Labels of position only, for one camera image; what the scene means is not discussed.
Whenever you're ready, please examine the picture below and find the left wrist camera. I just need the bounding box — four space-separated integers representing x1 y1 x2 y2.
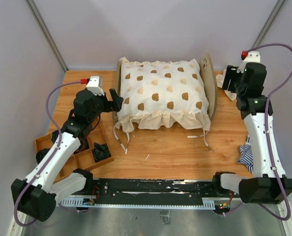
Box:
80 76 104 96

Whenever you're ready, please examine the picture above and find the large bear print cushion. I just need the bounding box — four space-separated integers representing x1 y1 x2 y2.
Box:
113 57 211 135

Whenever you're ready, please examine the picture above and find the black item in tray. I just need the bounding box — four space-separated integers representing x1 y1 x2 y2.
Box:
93 143 111 162

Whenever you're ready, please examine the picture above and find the wooden divided tray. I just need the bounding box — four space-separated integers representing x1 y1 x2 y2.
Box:
34 120 114 183

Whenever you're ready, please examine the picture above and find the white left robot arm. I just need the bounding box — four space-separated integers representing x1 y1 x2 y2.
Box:
11 88 123 226

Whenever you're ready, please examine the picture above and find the small bear print pillow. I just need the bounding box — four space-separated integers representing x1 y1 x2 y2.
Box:
215 69 237 102

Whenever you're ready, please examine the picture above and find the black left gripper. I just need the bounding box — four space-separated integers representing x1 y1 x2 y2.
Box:
88 88 123 122

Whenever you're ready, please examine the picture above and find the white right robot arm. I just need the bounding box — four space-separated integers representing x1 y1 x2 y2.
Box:
211 62 292 205

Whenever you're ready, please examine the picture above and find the white slotted cable duct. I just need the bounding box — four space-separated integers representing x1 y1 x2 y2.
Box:
60 196 216 210

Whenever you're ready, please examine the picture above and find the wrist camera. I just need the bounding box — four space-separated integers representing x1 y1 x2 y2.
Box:
237 51 261 73
80 76 104 96

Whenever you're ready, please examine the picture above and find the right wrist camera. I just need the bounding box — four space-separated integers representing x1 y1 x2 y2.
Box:
237 51 261 73

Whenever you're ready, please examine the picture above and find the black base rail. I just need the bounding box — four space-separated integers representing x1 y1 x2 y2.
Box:
64 177 242 206

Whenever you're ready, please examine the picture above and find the left aluminium frame post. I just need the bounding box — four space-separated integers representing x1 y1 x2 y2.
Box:
24 0 69 72

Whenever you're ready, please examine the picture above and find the blue striped cloth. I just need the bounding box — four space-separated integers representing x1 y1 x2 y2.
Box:
237 135 254 173

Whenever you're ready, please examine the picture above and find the right aluminium frame post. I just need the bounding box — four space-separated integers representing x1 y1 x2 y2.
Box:
252 0 288 48

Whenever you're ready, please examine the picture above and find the aluminium frame post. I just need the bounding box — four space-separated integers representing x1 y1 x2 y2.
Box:
24 0 69 72
252 0 288 48

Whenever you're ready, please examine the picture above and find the wooden pet bed frame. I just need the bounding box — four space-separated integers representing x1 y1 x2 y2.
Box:
112 53 218 124

